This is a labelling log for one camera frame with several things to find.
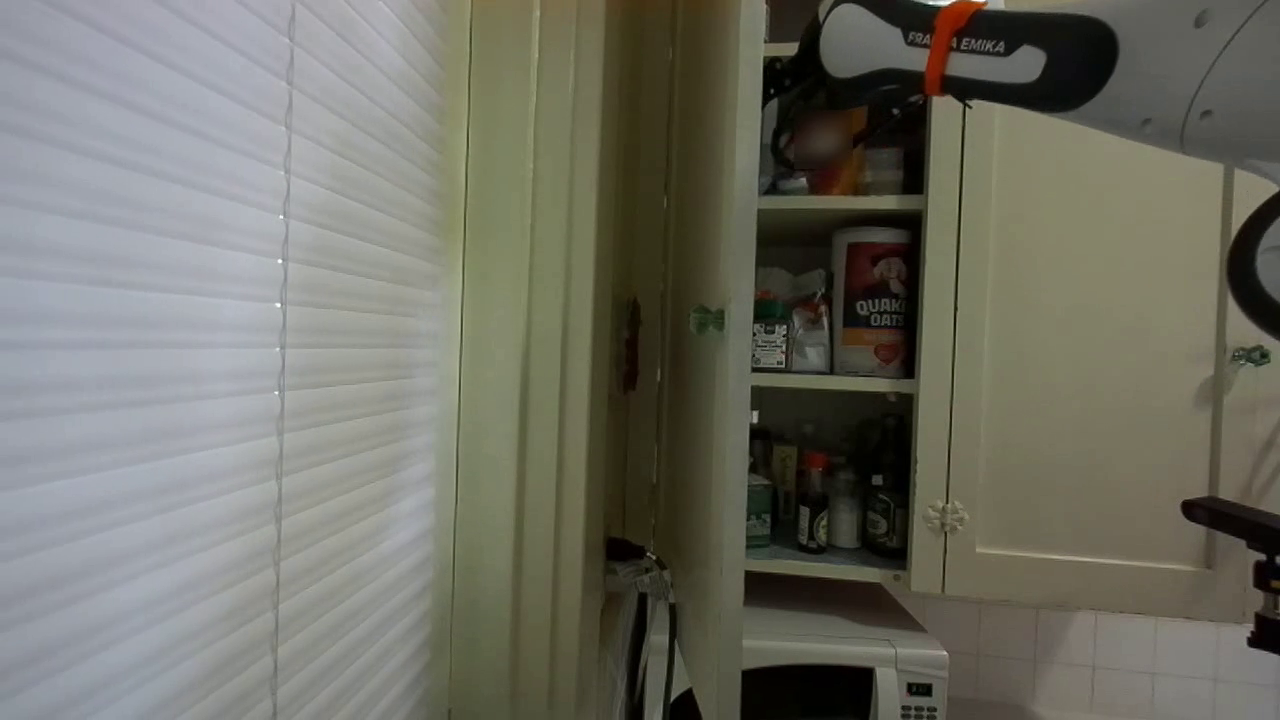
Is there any white small bottle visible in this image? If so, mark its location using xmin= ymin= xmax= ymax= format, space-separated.
xmin=826 ymin=466 xmax=864 ymax=558

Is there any dark towel rack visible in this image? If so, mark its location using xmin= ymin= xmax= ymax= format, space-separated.
xmin=600 ymin=532 xmax=660 ymax=570

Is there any green glass jar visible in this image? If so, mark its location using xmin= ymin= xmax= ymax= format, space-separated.
xmin=745 ymin=472 xmax=781 ymax=551

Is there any white microwave oven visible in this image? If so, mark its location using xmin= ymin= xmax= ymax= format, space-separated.
xmin=734 ymin=575 xmax=957 ymax=720

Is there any small white green bag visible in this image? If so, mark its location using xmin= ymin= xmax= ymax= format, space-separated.
xmin=748 ymin=266 xmax=794 ymax=377

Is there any blind pull cord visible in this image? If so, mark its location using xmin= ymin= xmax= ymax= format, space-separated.
xmin=267 ymin=0 xmax=299 ymax=720

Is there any narrow cream cabinet door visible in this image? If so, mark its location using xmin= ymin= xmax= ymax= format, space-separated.
xmin=1217 ymin=164 xmax=1280 ymax=517

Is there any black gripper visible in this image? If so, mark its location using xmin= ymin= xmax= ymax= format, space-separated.
xmin=764 ymin=54 xmax=841 ymax=153

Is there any clear plastic bag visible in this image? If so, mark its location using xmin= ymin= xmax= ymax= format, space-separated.
xmin=768 ymin=136 xmax=910 ymax=201

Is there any orange snack packet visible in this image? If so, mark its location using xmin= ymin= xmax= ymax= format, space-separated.
xmin=806 ymin=106 xmax=876 ymax=201

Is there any cream open cabinet door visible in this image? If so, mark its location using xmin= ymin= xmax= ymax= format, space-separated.
xmin=655 ymin=0 xmax=770 ymax=720

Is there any black white striped towel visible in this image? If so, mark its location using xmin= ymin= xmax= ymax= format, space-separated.
xmin=619 ymin=591 xmax=703 ymax=720

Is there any brown slim bottle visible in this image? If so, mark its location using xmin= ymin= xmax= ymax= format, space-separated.
xmin=768 ymin=435 xmax=805 ymax=543

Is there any tall dark sauce bottle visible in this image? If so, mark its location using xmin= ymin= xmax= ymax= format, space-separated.
xmin=854 ymin=419 xmax=910 ymax=564

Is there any cream open shelf cabinet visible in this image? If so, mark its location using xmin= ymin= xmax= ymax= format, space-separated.
xmin=734 ymin=0 xmax=972 ymax=601

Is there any dark bottle with red cap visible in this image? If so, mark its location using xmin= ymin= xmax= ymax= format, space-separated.
xmin=790 ymin=450 xmax=841 ymax=558

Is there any red oats canister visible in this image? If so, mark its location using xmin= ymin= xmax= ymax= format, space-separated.
xmin=826 ymin=222 xmax=921 ymax=381

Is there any orange strap on arm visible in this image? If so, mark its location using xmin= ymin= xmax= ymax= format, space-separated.
xmin=921 ymin=0 xmax=993 ymax=101

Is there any white patterned food bag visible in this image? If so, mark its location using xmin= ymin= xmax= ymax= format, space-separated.
xmin=784 ymin=269 xmax=837 ymax=381

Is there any cream closed cabinet door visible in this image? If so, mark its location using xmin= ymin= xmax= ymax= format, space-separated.
xmin=937 ymin=92 xmax=1240 ymax=626

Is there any white window blind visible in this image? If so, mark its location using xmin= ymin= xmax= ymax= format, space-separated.
xmin=0 ymin=0 xmax=455 ymax=720

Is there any white cabinet door latch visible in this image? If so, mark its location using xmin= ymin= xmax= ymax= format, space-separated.
xmin=929 ymin=498 xmax=972 ymax=539

